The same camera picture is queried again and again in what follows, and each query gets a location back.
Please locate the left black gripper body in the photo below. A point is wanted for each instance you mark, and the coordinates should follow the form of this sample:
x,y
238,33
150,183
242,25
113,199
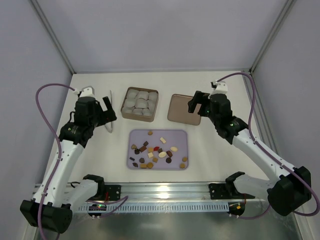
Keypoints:
x,y
105,115

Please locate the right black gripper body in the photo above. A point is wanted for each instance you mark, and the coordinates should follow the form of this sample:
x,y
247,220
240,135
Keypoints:
x,y
199,103

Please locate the white rectangular chocolate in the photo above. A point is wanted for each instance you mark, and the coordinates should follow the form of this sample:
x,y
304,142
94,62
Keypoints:
x,y
163,140

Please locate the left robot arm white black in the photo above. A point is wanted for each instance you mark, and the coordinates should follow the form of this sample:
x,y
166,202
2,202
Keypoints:
x,y
51,208

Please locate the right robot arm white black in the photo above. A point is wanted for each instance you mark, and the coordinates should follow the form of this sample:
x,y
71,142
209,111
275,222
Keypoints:
x,y
287,187

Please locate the dark round shiny chocolate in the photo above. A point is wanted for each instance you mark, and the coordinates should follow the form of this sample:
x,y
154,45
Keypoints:
x,y
137,151

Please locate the brown rectangular chocolate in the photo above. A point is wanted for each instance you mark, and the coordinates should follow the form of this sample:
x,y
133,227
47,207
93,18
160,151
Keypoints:
x,y
142,149

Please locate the white swirl oval chocolate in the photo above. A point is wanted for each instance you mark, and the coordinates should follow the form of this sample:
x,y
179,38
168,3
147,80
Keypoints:
x,y
174,149

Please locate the caramel leaf square chocolate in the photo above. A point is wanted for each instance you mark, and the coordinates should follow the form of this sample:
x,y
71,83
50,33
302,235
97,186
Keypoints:
x,y
155,159

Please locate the caramel shell chocolate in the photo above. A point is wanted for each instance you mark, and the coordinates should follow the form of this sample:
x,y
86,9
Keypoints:
x,y
150,165

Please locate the caramel hexagon chocolate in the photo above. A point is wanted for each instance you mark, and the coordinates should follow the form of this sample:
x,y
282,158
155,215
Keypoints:
x,y
182,165

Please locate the dark rose chocolate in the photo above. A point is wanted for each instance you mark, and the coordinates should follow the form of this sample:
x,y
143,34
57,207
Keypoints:
x,y
168,160

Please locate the brown tin lid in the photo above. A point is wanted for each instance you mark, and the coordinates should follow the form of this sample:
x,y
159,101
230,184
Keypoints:
x,y
178,110

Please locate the brown tin box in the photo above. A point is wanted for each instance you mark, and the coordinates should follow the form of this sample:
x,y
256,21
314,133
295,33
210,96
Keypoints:
x,y
140,104

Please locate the purple plastic tray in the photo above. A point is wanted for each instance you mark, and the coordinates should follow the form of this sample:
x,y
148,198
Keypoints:
x,y
174,137

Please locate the left black mount plate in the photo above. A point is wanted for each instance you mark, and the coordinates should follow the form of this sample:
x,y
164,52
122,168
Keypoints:
x,y
112,192

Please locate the black mount plate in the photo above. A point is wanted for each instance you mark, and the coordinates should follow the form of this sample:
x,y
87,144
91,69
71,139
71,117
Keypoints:
x,y
112,192
218,191

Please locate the aluminium rail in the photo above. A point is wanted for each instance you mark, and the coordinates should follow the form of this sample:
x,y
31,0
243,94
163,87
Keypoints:
x,y
160,191

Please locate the right black mount plate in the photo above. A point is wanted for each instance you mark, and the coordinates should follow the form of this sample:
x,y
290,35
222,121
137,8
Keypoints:
x,y
218,191

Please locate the white slotted cable duct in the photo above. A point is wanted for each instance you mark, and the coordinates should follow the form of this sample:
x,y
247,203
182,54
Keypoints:
x,y
154,207

